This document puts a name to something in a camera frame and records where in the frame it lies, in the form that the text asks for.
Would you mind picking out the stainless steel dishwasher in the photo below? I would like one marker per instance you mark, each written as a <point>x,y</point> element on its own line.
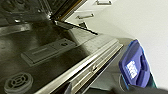
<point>50,46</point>

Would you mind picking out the white narrow drawer unit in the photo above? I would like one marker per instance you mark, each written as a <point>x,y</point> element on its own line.
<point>90,11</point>

